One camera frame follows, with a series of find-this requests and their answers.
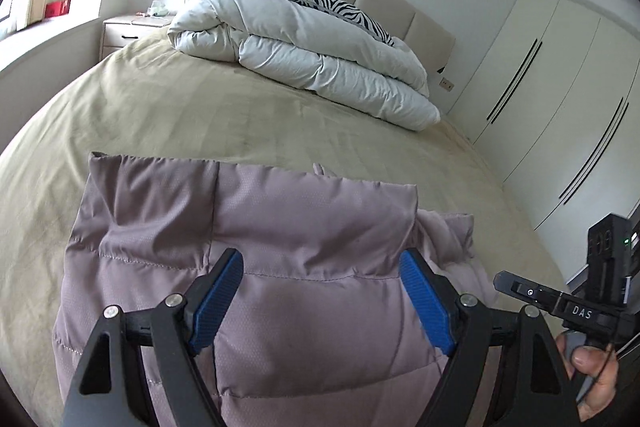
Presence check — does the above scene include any person's right hand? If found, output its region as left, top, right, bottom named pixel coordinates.
left=555, top=334, right=618, bottom=423

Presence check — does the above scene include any mauve quilted puffer jacket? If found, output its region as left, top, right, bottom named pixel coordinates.
left=52, top=153, right=497, bottom=426

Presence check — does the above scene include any white wardrobe with black handles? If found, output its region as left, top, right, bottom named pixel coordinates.
left=450, top=0, right=639, bottom=281

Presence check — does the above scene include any white bedside drawer cabinet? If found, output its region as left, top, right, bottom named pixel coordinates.
left=100, top=14, right=172, bottom=60

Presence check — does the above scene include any red box on shelf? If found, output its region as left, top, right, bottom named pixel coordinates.
left=43, top=0, right=72, bottom=18

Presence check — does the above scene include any beige bed sheet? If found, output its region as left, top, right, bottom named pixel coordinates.
left=1, top=32, right=564, bottom=426

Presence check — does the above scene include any white folded duvet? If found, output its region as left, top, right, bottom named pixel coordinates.
left=167, top=0, right=440, bottom=131

